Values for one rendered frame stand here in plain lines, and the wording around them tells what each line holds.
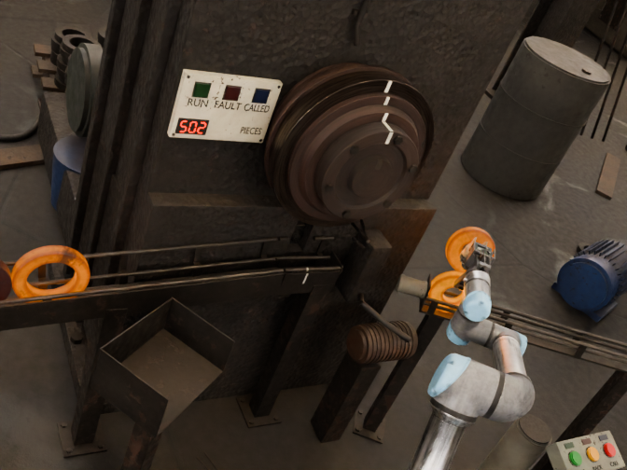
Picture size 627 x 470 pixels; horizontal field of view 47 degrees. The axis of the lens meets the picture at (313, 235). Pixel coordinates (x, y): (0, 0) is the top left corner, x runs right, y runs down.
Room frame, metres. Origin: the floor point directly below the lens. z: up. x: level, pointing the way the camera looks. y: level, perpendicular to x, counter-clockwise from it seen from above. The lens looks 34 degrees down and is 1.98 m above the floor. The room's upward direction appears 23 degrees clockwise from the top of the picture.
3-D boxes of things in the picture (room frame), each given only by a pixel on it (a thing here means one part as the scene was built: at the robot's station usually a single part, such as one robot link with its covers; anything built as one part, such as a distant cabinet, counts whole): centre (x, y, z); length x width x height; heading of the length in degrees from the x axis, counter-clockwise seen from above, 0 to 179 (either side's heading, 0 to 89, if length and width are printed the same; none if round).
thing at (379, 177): (1.66, -0.07, 1.11); 0.28 x 0.06 x 0.28; 128
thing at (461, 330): (1.70, -0.52, 0.77); 0.11 x 0.08 x 0.11; 87
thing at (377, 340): (1.84, -0.35, 0.27); 0.22 x 0.13 x 0.53; 128
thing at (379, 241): (1.90, -0.18, 0.68); 0.11 x 0.08 x 0.24; 38
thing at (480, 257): (1.85, -0.49, 0.88); 0.12 x 0.08 x 0.09; 3
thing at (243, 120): (1.61, 0.33, 1.15); 0.26 x 0.02 x 0.18; 128
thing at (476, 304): (1.69, -0.50, 0.86); 0.11 x 0.08 x 0.09; 3
